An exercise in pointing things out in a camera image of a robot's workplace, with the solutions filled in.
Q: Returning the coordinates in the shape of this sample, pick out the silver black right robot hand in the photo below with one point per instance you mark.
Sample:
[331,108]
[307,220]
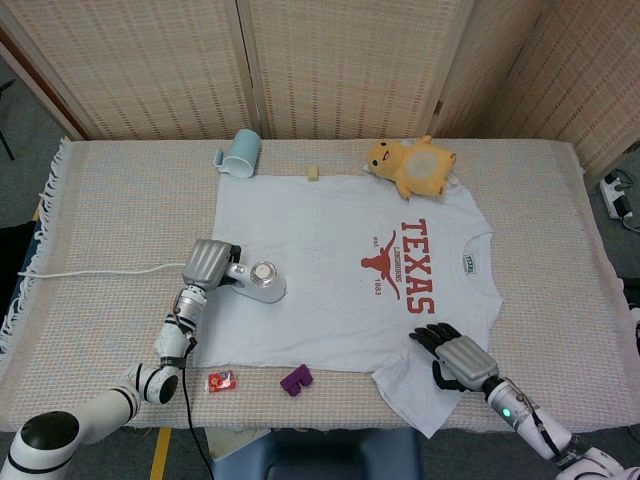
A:
[465,360]

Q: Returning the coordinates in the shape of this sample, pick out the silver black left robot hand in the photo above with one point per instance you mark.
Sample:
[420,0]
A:
[205,262]

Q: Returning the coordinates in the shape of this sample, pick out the white handheld steam iron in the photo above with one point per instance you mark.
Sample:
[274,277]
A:
[270,291]

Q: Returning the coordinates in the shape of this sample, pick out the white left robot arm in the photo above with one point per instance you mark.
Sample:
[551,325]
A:
[100,410]

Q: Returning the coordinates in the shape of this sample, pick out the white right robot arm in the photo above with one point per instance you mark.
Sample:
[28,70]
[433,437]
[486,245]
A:
[530,425]

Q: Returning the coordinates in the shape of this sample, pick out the beige woven tablecloth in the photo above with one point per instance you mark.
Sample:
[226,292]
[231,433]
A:
[125,225]

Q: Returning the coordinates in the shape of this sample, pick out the light blue plastic cup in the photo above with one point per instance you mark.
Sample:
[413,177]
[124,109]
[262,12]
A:
[242,152]

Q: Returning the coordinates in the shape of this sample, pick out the red snack packet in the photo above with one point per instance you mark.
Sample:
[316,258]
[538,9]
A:
[222,381]

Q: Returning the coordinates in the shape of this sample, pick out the white Texas print T-shirt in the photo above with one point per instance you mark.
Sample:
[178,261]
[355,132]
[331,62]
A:
[325,225]

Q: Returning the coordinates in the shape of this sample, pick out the small cream cube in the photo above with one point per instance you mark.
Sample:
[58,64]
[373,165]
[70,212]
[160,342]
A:
[313,172]

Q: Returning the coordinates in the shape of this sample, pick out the purple toy building block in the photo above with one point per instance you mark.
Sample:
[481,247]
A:
[296,381]

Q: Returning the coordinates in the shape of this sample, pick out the blue padded seat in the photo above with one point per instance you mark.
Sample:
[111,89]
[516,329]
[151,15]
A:
[325,457]

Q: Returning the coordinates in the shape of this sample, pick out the yellow plush duck toy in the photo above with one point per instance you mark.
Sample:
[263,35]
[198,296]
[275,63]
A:
[420,167]

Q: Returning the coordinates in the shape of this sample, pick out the yellow floor tape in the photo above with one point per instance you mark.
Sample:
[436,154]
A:
[160,455]

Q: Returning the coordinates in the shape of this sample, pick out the woven folding screen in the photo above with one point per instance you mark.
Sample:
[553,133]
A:
[150,65]

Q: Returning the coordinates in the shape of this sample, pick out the white power strip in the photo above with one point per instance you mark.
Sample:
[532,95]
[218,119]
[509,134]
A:
[615,192]

